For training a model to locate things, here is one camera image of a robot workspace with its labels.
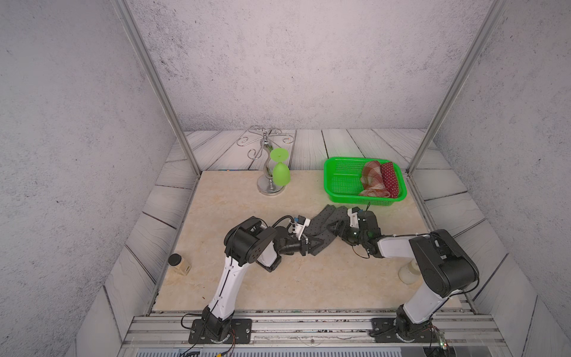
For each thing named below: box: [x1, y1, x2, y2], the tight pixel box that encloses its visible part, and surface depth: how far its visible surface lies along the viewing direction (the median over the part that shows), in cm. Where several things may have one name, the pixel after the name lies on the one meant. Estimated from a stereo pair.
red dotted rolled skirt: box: [380, 161, 400, 199], surface depth 108 cm
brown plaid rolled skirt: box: [359, 160, 391, 198], surface depth 107 cm
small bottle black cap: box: [167, 252, 192, 276], surface depth 82 cm
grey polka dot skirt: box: [303, 203, 348, 256], surface depth 93 cm
